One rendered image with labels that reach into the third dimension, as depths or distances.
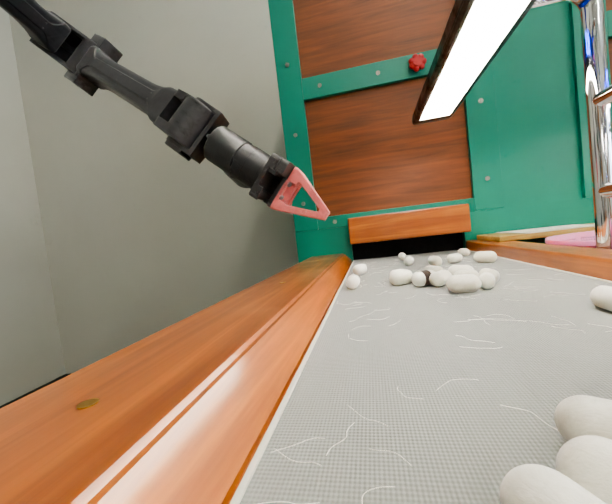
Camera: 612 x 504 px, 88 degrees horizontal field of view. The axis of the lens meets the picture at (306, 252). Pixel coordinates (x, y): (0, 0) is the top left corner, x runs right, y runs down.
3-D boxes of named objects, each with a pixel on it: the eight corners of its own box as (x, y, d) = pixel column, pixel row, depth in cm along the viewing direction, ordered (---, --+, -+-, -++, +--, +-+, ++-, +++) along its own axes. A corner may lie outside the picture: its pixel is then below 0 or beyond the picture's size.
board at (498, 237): (499, 242, 68) (499, 236, 68) (476, 239, 83) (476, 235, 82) (686, 223, 61) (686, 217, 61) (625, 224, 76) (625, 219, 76)
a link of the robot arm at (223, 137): (192, 147, 45) (214, 115, 45) (211, 165, 52) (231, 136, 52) (230, 173, 44) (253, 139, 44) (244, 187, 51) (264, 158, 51)
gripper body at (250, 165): (301, 173, 51) (264, 149, 52) (284, 159, 41) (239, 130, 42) (279, 207, 52) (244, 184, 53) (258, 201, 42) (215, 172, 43)
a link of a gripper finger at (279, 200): (343, 199, 49) (294, 168, 51) (339, 194, 42) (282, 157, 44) (319, 235, 50) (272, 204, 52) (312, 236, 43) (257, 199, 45)
